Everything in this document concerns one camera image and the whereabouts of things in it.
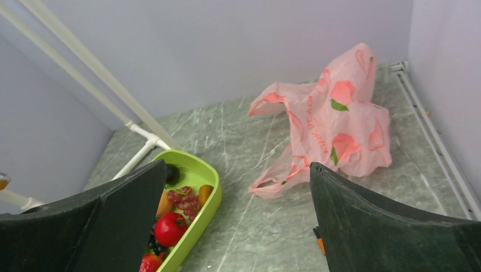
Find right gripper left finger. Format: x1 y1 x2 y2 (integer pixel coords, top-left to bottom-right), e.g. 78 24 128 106
1 160 166 271

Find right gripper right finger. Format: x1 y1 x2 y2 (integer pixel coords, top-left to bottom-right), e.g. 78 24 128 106
310 162 480 271

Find dark fake grapes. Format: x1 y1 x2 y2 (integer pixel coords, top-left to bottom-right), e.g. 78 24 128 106
147 225 170 260

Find red fake fruit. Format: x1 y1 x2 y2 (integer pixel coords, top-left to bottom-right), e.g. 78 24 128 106
139 254 163 272
154 212 188 247

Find orange fake fruit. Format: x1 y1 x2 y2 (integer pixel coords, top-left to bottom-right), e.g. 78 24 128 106
155 190 174 219
198 184 214 207

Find red fake grapes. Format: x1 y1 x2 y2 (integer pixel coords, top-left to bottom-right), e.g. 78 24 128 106
168 186 201 222

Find dark plum fake fruit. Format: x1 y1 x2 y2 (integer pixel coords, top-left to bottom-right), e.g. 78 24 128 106
166 164 180 186

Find pink plastic bag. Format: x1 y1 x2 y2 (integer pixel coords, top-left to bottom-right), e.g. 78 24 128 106
248 43 392 199

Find orange black hex key set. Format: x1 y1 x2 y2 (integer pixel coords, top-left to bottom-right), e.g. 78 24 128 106
313 226 326 256

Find green plastic tray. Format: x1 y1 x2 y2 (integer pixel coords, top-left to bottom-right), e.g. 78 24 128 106
141 150 222 271

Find beige vertical pole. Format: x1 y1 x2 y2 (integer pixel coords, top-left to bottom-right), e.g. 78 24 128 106
22 1 180 149

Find white PVC pipe frame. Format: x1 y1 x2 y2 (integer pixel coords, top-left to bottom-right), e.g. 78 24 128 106
0 2 172 211

